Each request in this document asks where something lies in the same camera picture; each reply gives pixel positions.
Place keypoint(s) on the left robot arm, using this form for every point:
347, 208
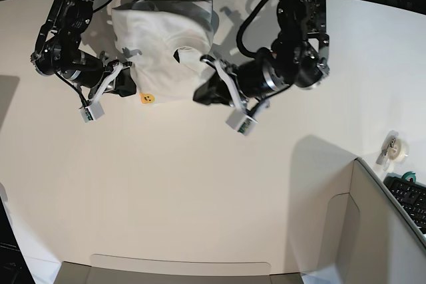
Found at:
297, 57

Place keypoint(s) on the green tape roll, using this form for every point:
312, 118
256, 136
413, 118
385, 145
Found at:
409, 176

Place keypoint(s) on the white printed t-shirt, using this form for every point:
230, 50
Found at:
164, 40

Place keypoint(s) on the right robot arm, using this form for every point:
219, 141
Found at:
57, 53

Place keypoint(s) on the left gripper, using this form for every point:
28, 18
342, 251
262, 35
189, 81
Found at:
247, 88

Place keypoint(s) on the black computer keyboard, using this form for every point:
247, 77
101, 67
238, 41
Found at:
410, 196

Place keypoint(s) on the grey cardboard box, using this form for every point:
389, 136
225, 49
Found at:
367, 238

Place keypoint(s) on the clear tape roll dispenser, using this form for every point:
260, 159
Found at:
394, 151

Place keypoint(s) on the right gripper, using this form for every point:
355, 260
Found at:
91, 78

